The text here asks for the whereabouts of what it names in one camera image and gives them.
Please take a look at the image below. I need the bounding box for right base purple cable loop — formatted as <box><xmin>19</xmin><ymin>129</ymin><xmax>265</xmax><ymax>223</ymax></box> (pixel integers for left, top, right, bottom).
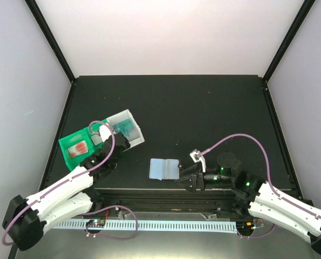
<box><xmin>237</xmin><ymin>225</ymin><xmax>278</xmax><ymax>240</ymax></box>

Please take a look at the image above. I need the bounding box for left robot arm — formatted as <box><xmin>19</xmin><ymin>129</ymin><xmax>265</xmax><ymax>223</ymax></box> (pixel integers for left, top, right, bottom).
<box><xmin>2</xmin><ymin>133</ymin><xmax>131</xmax><ymax>251</ymax></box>

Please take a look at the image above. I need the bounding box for teal credit card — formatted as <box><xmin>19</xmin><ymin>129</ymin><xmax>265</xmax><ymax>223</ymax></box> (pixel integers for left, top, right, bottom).
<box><xmin>112</xmin><ymin>121</ymin><xmax>126</xmax><ymax>134</ymax></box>

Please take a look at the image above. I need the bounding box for black aluminium rail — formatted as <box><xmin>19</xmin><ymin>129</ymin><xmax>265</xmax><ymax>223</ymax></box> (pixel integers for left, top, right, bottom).
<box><xmin>97</xmin><ymin>188</ymin><xmax>235</xmax><ymax>213</ymax></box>

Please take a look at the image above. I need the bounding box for right black frame post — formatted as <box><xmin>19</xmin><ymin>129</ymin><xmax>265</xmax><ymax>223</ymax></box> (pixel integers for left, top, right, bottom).
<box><xmin>263</xmin><ymin>0</ymin><xmax>316</xmax><ymax>83</ymax></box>

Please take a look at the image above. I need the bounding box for black frame post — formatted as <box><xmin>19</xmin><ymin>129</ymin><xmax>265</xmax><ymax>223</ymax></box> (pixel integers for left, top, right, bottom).
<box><xmin>25</xmin><ymin>0</ymin><xmax>76</xmax><ymax>84</ymax></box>
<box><xmin>263</xmin><ymin>0</ymin><xmax>316</xmax><ymax>83</ymax></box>

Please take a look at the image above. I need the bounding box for left circuit board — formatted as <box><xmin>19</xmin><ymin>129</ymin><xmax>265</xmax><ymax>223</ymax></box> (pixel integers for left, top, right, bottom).
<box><xmin>86</xmin><ymin>219</ymin><xmax>106</xmax><ymax>228</ymax></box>

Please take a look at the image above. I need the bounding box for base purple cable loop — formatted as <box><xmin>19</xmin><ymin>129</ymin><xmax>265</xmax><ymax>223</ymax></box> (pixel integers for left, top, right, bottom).
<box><xmin>237</xmin><ymin>225</ymin><xmax>278</xmax><ymax>240</ymax></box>
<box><xmin>85</xmin><ymin>205</ymin><xmax>139</xmax><ymax>240</ymax></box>

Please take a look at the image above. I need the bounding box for teal card in white bin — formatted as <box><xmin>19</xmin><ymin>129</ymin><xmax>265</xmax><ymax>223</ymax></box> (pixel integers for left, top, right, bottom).
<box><xmin>122</xmin><ymin>124</ymin><xmax>134</xmax><ymax>136</ymax></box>

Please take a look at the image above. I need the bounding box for white card in green bin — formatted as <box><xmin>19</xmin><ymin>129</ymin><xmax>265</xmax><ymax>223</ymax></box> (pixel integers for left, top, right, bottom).
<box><xmin>91</xmin><ymin>134</ymin><xmax>103</xmax><ymax>146</ymax></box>

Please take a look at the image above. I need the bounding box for white slotted cable duct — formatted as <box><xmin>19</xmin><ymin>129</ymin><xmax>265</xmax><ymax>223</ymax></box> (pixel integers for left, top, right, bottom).
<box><xmin>54</xmin><ymin>219</ymin><xmax>237</xmax><ymax>234</ymax></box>

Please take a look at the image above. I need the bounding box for circuit board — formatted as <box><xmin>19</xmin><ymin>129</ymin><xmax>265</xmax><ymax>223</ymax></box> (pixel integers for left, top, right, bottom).
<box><xmin>236</xmin><ymin>219</ymin><xmax>258</xmax><ymax>230</ymax></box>
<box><xmin>86</xmin><ymin>219</ymin><xmax>106</xmax><ymax>228</ymax></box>

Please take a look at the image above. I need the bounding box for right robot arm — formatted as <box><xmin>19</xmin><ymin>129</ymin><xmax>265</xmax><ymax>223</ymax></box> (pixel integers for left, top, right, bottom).
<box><xmin>175</xmin><ymin>150</ymin><xmax>321</xmax><ymax>255</ymax></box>

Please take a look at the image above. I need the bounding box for red white card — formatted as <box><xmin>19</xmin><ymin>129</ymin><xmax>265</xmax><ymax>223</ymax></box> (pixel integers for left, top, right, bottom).
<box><xmin>65</xmin><ymin>140</ymin><xmax>92</xmax><ymax>158</ymax></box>

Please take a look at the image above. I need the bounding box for left black frame post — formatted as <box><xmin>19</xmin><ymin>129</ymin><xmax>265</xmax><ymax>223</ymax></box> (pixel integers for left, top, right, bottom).
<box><xmin>25</xmin><ymin>0</ymin><xmax>76</xmax><ymax>84</ymax></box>

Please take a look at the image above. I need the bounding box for right circuit board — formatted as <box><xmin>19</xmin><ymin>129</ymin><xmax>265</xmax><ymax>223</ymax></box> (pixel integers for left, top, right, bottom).
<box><xmin>236</xmin><ymin>219</ymin><xmax>258</xmax><ymax>230</ymax></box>

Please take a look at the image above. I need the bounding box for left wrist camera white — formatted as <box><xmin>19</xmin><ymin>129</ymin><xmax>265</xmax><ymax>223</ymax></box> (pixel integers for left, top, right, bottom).
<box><xmin>92</xmin><ymin>124</ymin><xmax>112</xmax><ymax>144</ymax></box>

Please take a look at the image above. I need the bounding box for green plastic bin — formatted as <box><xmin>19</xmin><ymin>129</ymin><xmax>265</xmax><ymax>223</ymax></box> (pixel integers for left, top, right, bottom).
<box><xmin>59</xmin><ymin>123</ymin><xmax>111</xmax><ymax>171</ymax></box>

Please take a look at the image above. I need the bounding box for white translucent bin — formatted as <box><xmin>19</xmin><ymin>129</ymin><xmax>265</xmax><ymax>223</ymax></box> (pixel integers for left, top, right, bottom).
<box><xmin>106</xmin><ymin>109</ymin><xmax>145</xmax><ymax>148</ymax></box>

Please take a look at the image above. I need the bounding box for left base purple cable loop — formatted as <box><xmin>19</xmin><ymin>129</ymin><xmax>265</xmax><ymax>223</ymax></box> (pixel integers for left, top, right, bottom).
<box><xmin>85</xmin><ymin>205</ymin><xmax>139</xmax><ymax>240</ymax></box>

